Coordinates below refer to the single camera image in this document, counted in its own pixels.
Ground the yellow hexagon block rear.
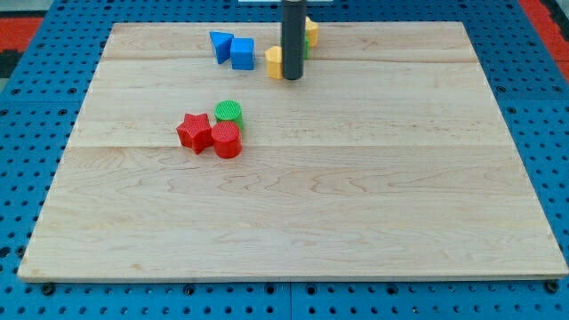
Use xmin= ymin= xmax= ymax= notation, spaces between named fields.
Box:
xmin=305 ymin=17 xmax=319 ymax=48

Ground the green block behind rod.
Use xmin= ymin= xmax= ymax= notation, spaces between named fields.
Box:
xmin=303 ymin=36 xmax=310 ymax=60

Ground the red cylinder block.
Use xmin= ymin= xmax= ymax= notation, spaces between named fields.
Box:
xmin=212 ymin=121 xmax=242 ymax=159

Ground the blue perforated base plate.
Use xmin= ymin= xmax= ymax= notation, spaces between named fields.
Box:
xmin=1 ymin=0 xmax=568 ymax=319

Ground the yellow pentagon block front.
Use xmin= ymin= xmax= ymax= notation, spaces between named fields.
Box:
xmin=265 ymin=46 xmax=284 ymax=80

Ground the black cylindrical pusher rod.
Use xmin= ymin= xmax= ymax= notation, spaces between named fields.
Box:
xmin=281 ymin=0 xmax=307 ymax=80

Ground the green cylinder block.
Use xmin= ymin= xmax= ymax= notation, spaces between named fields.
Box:
xmin=214 ymin=100 xmax=244 ymax=130

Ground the wooden board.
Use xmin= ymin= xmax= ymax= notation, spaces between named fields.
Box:
xmin=18 ymin=21 xmax=568 ymax=283

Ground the blue triangle block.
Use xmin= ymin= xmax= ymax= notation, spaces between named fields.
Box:
xmin=209 ymin=31 xmax=234 ymax=64

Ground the red star block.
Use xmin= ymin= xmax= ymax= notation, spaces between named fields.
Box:
xmin=176 ymin=113 xmax=213 ymax=154

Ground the blue cube block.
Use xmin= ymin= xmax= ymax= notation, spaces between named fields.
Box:
xmin=230 ymin=37 xmax=255 ymax=70

